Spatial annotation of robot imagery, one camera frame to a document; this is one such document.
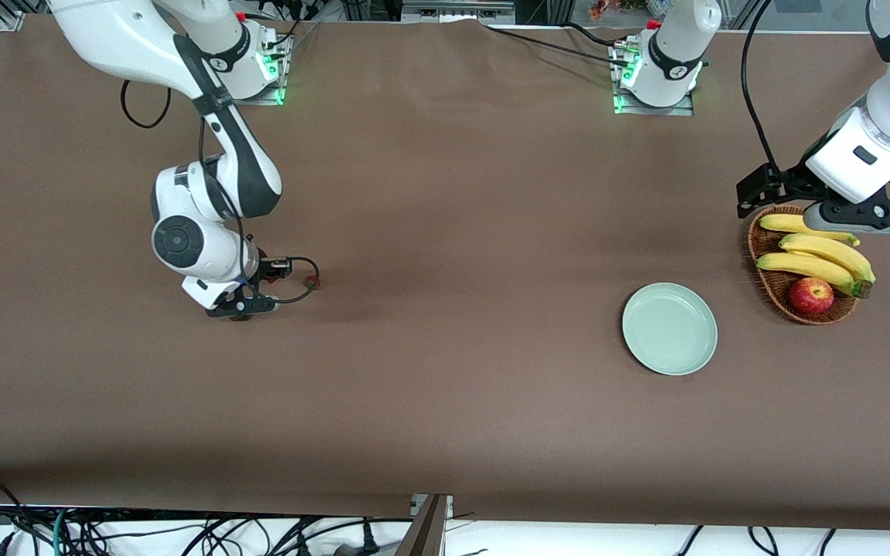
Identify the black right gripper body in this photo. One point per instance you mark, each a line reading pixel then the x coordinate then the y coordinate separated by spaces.
pixel 258 271

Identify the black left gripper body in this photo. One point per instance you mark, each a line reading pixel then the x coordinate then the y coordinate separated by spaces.
pixel 799 179

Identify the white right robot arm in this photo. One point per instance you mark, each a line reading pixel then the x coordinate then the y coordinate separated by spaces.
pixel 120 38

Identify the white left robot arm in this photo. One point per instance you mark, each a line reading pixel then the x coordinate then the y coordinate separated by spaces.
pixel 677 46

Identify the pale green round plate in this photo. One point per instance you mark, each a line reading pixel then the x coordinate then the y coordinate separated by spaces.
pixel 670 329

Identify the yellow banana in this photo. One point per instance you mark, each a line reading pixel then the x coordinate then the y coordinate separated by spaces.
pixel 823 247
pixel 800 265
pixel 781 223

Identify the brown woven wicker basket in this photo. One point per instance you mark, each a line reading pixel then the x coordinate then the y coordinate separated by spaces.
pixel 777 297

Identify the red apple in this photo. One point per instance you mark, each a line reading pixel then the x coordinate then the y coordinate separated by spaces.
pixel 811 297

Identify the brown table cloth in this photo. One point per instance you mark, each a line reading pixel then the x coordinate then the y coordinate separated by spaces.
pixel 414 232

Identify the orange patterned background object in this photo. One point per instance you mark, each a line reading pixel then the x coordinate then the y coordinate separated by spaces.
pixel 607 8

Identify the black power plug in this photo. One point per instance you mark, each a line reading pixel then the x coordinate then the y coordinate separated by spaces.
pixel 369 544

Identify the grey background device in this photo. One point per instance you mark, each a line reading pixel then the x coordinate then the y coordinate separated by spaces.
pixel 453 9

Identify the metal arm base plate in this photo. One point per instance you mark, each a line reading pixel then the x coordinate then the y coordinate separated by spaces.
pixel 653 111
pixel 259 99

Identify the brown wooden post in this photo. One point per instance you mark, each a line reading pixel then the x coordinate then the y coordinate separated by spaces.
pixel 426 533

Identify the aluminium frame extrusion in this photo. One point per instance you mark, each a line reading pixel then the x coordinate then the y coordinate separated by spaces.
pixel 11 17

